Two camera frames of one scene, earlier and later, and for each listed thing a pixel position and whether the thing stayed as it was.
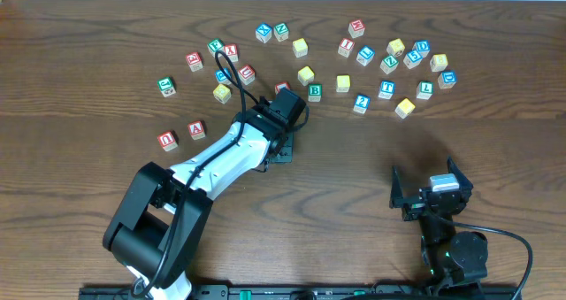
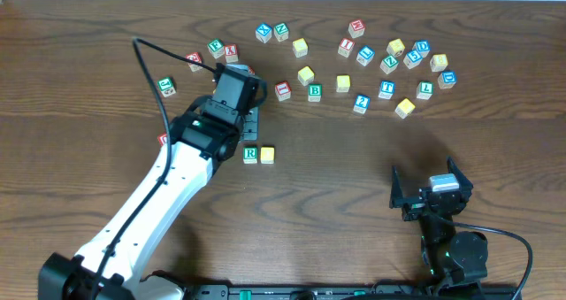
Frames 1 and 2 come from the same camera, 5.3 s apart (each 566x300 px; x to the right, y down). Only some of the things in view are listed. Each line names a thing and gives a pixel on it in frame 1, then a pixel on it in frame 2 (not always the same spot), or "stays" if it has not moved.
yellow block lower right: [404, 108] stays
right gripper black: [430, 202] stays
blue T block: [387, 88] stays
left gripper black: [283, 155] to [251, 126]
